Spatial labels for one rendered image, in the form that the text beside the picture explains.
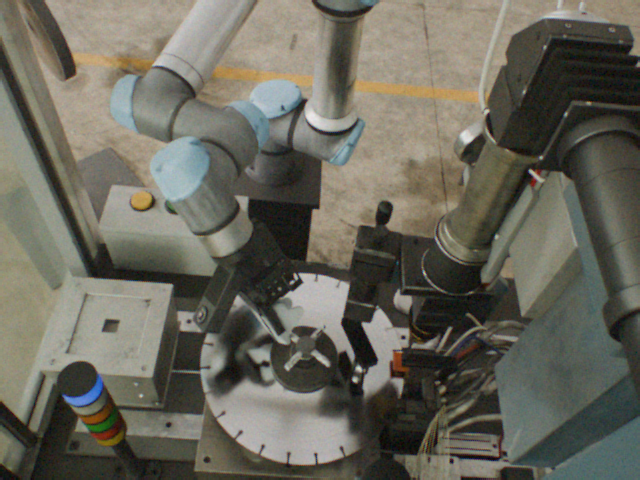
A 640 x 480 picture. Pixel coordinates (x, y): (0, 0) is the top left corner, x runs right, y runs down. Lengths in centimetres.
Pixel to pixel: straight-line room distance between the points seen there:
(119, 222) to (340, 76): 52
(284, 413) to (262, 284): 21
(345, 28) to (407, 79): 197
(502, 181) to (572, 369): 18
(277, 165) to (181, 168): 69
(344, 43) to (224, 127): 38
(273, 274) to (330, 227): 149
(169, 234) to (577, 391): 84
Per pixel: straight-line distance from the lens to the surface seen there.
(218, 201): 74
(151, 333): 104
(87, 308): 110
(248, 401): 92
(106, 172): 251
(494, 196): 59
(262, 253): 82
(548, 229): 54
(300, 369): 93
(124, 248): 124
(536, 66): 47
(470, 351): 108
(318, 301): 100
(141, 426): 113
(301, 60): 305
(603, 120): 41
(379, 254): 70
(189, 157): 72
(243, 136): 79
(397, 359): 95
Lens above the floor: 182
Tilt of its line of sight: 54 degrees down
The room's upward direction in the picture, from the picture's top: 9 degrees clockwise
